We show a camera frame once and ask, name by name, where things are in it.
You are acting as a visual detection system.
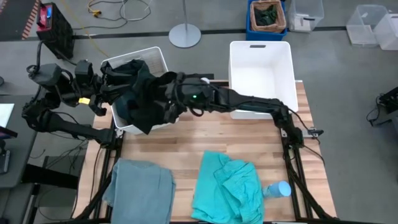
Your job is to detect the grey floor cables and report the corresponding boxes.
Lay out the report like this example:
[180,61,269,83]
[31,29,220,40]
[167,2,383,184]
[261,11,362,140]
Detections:
[73,0,152,30]

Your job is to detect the dark green clothes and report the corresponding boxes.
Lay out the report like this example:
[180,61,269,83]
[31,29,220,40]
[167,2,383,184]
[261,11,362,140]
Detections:
[254,4,277,27]

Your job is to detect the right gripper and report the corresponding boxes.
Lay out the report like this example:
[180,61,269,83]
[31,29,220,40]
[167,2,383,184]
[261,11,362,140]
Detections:
[164,72,218,118]

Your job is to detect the black equipment with cables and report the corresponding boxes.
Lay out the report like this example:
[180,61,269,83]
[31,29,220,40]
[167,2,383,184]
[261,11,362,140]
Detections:
[366,86,398,127]

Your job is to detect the blue plastic crate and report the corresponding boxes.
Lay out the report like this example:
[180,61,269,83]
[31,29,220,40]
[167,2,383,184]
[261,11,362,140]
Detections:
[245,0,288,42]

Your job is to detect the clear plastic bin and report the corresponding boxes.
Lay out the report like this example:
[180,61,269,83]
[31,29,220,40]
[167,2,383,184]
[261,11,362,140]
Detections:
[286,0,325,33]
[372,12,398,51]
[345,4,389,48]

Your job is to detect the white paper sheet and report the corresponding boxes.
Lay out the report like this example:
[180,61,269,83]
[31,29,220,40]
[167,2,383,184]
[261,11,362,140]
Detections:
[0,103,15,128]

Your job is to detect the yellow cable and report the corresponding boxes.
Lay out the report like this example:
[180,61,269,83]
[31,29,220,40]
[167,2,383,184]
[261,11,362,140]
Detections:
[60,0,109,58]

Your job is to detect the grey-blue cloth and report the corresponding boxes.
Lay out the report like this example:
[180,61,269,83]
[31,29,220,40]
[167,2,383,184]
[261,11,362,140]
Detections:
[102,157,177,224]

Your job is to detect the light blue spray bottle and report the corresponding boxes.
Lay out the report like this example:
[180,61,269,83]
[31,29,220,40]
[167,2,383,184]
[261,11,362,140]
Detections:
[262,180,292,199]

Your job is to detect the grey round floor stand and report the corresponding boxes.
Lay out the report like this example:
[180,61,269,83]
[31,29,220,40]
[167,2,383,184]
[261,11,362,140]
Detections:
[168,0,202,49]

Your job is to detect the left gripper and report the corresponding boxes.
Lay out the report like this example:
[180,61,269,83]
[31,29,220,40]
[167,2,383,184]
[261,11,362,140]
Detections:
[74,59,133,118]

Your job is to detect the black mat with striped edge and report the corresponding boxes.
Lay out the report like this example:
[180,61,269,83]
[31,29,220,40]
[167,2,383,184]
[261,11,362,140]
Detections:
[0,0,42,41]

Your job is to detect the wicker basket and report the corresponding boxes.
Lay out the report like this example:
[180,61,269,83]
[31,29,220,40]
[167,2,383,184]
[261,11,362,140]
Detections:
[249,0,287,34]

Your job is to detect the grey desk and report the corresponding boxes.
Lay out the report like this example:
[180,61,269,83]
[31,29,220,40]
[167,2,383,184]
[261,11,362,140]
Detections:
[0,95,43,189]

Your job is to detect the black box with red top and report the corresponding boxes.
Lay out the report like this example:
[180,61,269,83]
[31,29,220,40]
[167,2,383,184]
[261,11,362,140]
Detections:
[35,2,75,60]

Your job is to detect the teal garment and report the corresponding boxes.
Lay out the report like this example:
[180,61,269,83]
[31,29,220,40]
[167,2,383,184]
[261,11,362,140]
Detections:
[190,150,266,224]

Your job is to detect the white mesh laundry basket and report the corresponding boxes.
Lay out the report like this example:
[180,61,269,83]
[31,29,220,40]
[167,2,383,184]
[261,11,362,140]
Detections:
[228,40,299,120]
[99,46,181,135]

